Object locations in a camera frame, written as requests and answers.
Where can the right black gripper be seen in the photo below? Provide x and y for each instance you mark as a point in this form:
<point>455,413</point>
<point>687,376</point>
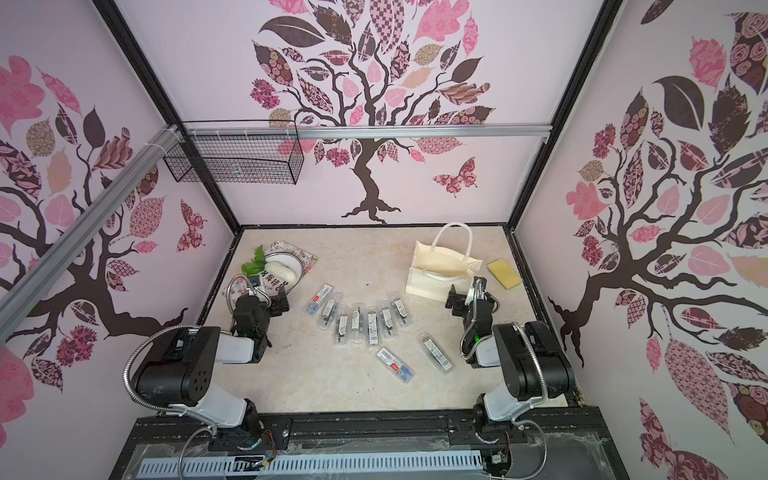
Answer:
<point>463,300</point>

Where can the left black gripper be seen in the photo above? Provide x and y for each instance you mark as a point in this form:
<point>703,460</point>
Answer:
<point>264,303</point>

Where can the cream canvas tote bag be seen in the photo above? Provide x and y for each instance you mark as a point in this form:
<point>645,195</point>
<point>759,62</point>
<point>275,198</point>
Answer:
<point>435,269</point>

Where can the compass case with red label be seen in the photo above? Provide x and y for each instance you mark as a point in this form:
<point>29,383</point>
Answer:
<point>319,299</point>

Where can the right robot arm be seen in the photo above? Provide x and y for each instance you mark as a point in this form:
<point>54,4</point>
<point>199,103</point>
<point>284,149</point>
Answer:
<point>534,369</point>

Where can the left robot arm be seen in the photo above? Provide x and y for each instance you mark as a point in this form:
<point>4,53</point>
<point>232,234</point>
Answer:
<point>172,371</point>

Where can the compass case red blue front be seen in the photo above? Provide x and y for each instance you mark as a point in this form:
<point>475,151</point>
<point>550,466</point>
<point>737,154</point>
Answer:
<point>395,365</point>

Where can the floral rectangular tray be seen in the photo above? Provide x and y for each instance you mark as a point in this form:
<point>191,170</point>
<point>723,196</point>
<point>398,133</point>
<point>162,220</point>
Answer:
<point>240,285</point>

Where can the yellow green sponge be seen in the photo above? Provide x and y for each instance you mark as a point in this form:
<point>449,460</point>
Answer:
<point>504,273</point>

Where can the white toy radish with leaves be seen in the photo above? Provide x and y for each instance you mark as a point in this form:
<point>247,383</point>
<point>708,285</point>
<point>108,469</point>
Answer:
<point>253,267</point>

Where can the black wire basket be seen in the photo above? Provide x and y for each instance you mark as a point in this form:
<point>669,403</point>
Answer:
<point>249,152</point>

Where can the white slotted cable duct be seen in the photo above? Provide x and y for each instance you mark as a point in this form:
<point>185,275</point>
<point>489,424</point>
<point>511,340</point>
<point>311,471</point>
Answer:
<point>241,466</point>

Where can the aluminium rail back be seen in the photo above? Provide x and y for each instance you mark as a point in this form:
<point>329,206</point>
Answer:
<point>375,132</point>

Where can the aluminium rail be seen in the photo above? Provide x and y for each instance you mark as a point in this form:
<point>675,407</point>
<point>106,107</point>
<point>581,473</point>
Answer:
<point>24,296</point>
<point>375,132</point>

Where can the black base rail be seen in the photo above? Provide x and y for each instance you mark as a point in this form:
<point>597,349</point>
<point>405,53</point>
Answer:
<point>546,443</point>

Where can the aluminium rail left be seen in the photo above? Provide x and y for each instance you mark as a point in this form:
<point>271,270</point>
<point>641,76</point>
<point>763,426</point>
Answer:
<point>24,296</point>

